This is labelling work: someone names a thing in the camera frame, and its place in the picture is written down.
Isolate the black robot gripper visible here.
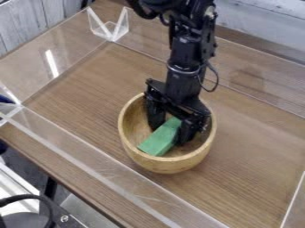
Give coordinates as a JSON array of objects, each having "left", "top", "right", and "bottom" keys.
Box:
[{"left": 144, "top": 62, "right": 211, "bottom": 146}]

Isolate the green rectangular block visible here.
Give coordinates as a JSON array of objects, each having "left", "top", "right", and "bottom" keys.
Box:
[{"left": 136, "top": 118, "right": 180, "bottom": 157}]

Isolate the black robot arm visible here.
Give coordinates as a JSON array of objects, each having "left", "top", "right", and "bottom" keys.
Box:
[{"left": 126, "top": 0, "right": 218, "bottom": 145}]

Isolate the brown wooden bowl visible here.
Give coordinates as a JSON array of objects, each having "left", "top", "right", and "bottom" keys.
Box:
[{"left": 118, "top": 93, "right": 217, "bottom": 174}]

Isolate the black table leg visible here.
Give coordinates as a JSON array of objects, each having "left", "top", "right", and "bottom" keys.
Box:
[{"left": 44, "top": 177, "right": 59, "bottom": 200}]

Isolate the metal plate with screw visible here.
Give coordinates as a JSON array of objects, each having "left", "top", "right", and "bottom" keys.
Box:
[{"left": 51, "top": 206, "right": 88, "bottom": 228}]

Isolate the clear acrylic front wall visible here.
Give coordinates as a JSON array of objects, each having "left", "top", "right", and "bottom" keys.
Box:
[{"left": 0, "top": 104, "right": 229, "bottom": 228}]

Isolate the black cable loop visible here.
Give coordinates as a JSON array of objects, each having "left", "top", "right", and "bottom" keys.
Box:
[{"left": 0, "top": 194, "right": 57, "bottom": 228}]

